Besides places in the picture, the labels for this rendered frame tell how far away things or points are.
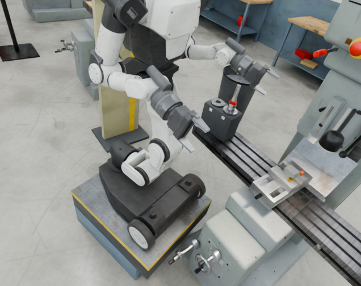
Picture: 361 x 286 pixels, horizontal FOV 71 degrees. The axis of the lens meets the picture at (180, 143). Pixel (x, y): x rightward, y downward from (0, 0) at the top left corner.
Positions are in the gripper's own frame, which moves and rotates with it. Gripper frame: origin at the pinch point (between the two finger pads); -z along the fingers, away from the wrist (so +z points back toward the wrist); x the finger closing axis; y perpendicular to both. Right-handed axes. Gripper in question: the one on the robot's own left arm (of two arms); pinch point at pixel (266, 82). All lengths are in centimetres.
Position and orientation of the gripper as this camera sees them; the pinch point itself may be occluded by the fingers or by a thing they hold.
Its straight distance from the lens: 127.3
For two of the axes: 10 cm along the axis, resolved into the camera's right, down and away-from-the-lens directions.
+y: 5.8, -5.7, 5.8
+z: -7.6, -6.4, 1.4
